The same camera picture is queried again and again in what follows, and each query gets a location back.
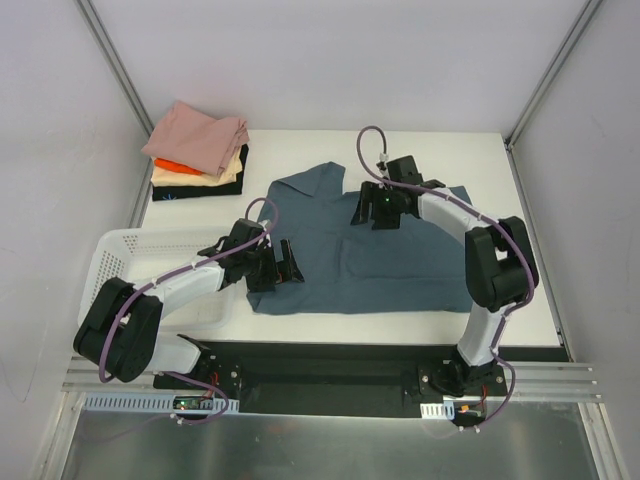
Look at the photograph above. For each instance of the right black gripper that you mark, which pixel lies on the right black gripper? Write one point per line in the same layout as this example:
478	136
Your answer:
377	211

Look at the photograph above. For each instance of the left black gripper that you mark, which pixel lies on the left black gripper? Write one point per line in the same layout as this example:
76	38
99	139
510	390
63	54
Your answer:
270	272

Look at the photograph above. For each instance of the teal blue t-shirt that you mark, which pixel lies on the teal blue t-shirt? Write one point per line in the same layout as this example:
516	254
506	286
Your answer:
354	269

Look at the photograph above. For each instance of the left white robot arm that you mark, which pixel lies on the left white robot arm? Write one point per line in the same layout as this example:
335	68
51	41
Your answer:
120	333

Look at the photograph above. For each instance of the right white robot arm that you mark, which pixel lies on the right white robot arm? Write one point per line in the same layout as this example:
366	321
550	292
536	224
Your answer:
500	270

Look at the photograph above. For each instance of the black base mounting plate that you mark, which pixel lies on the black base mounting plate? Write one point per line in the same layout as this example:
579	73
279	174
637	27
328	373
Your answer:
379	381

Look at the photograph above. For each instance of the white perforated plastic basket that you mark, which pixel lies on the white perforated plastic basket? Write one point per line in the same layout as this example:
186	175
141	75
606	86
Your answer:
137	255

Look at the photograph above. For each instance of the folded cream t-shirt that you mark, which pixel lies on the folded cream t-shirt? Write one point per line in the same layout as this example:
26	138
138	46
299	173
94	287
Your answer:
163	178

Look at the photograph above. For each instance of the folded orange t-shirt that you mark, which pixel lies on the folded orange t-shirt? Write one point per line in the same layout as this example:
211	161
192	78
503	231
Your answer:
175	167

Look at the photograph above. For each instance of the folded pink t-shirt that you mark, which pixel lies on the folded pink t-shirt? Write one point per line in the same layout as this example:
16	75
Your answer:
189	137

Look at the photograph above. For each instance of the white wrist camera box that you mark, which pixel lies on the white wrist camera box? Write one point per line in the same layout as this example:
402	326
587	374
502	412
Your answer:
382	163

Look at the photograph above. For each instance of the right white cable duct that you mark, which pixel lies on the right white cable duct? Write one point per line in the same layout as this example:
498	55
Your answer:
449	410

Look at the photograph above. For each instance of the white cable duct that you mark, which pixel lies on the white cable duct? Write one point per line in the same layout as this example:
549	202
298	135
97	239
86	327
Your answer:
158	403
449	410

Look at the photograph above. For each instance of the left white cable duct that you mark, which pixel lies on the left white cable duct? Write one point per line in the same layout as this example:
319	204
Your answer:
158	403

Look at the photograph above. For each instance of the horizontal aluminium rail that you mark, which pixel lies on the horizontal aluminium rail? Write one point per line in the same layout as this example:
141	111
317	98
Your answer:
533	381

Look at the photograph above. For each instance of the right aluminium frame post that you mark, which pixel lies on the right aluminium frame post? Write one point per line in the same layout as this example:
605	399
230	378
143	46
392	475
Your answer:
576	31

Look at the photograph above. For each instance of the aluminium frame post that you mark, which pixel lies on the aluminium frame post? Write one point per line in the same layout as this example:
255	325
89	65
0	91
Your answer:
98	30
576	31

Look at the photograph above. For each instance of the left aluminium frame post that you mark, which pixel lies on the left aluminium frame post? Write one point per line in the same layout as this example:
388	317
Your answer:
98	30

